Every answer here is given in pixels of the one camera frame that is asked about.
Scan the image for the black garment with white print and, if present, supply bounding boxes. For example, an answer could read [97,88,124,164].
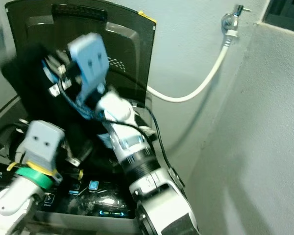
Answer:
[0,44,118,162]

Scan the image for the grey top-load washing machine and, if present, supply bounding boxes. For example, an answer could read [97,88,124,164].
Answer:
[0,98,172,232]

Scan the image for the green wrist band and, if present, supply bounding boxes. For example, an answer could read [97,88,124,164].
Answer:
[15,166,53,189]

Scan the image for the dark tinted washer lid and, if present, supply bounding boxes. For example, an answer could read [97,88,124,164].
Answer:
[5,0,156,106]

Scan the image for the yellow lid sticker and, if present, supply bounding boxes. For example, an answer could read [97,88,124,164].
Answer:
[137,11,157,24]

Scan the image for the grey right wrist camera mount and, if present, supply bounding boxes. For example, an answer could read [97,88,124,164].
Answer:
[68,33,111,101]

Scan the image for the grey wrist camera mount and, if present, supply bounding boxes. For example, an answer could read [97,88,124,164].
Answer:
[25,121,67,172]
[68,33,111,101]

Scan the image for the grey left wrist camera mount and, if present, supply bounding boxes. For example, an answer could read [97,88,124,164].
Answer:
[25,121,67,172]

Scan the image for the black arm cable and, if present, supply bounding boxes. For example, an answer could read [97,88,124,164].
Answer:
[137,105,187,196]

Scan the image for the white water hose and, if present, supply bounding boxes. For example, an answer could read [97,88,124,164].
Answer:
[147,32,238,103]

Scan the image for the chrome wall faucet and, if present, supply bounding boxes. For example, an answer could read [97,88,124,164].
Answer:
[221,4,251,34]

